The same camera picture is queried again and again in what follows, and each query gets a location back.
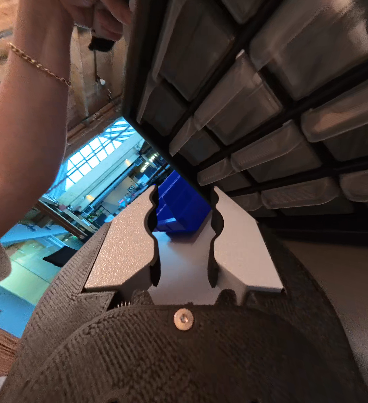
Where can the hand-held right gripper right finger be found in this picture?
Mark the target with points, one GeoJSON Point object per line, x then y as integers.
{"type": "Point", "coordinates": [247, 255]}

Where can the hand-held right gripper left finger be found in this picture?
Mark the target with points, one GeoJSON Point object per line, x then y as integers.
{"type": "Point", "coordinates": [124, 252]}

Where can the black drawer cabinet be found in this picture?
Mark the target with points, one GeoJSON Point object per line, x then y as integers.
{"type": "Point", "coordinates": [129, 78]}

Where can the blue plastic bin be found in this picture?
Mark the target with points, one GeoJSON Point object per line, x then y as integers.
{"type": "Point", "coordinates": [180, 207]}

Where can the person's left forearm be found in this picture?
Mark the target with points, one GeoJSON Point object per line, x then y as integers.
{"type": "Point", "coordinates": [23, 141]}

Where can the person's left hand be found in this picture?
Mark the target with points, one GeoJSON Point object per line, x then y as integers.
{"type": "Point", "coordinates": [45, 22]}

